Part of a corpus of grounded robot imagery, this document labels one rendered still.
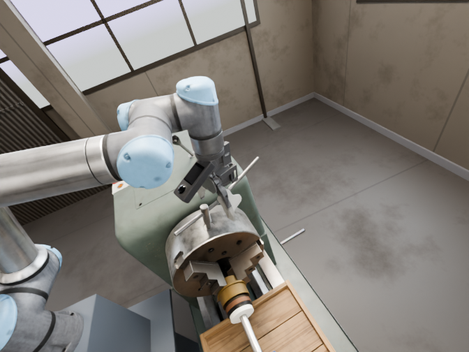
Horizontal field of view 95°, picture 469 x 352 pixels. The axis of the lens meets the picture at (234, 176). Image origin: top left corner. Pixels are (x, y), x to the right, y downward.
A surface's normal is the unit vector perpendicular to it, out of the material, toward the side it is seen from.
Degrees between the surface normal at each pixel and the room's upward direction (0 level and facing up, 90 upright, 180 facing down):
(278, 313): 0
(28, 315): 90
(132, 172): 90
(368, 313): 0
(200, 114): 88
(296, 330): 0
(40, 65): 90
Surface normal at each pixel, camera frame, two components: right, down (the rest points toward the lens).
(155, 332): -0.27, -0.70
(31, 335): 0.94, -0.05
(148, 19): 0.31, 0.59
